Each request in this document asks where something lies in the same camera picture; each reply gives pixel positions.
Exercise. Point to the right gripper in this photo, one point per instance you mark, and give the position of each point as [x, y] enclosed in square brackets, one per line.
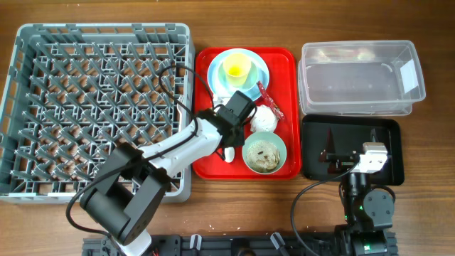
[330, 148]

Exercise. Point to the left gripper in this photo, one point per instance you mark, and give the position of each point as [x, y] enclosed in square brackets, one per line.
[240, 139]

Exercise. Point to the white plastic spoon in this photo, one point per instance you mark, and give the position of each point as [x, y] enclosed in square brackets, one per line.
[229, 154]

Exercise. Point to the white napkin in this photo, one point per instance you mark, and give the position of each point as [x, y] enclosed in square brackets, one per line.
[264, 120]

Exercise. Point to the rice food waste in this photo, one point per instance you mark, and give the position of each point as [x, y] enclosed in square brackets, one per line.
[263, 156]

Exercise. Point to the red snack wrapper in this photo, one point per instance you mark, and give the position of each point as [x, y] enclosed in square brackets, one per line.
[269, 101]

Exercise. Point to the white plastic fork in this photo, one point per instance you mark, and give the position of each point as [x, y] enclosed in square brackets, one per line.
[182, 113]

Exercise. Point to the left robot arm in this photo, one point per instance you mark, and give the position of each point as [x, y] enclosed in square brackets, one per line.
[132, 183]

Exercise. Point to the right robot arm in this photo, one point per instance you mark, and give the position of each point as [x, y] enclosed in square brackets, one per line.
[368, 208]

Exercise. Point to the grey dishwasher rack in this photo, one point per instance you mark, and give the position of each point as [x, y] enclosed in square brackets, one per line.
[76, 91]

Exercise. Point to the black tray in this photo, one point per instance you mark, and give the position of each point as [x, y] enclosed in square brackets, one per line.
[349, 134]

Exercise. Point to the red plastic tray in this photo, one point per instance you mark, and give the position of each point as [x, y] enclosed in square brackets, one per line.
[283, 90]

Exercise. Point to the light green saucer bowl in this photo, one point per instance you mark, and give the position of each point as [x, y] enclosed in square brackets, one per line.
[248, 84]

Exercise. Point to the clear plastic bin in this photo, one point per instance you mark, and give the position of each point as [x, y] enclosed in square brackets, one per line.
[360, 78]

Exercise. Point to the light blue plate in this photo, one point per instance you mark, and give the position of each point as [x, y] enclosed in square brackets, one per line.
[212, 74]

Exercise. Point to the yellow plastic cup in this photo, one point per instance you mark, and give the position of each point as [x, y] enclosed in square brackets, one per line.
[236, 67]

